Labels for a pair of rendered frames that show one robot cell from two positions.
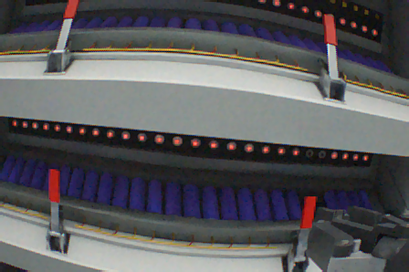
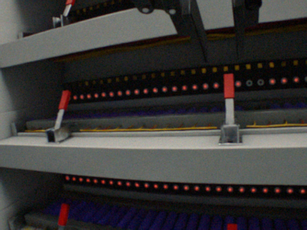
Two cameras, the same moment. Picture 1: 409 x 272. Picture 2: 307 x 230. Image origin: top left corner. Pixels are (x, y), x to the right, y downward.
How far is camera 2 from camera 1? 0.30 m
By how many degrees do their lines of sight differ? 31
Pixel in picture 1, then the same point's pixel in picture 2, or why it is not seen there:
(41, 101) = (51, 44)
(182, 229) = (148, 120)
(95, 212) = (96, 119)
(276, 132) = not seen: hidden behind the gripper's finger
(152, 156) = (152, 100)
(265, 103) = not seen: hidden behind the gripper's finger
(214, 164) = (187, 99)
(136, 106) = (102, 32)
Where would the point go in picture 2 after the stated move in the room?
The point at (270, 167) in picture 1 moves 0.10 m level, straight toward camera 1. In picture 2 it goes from (222, 96) to (200, 86)
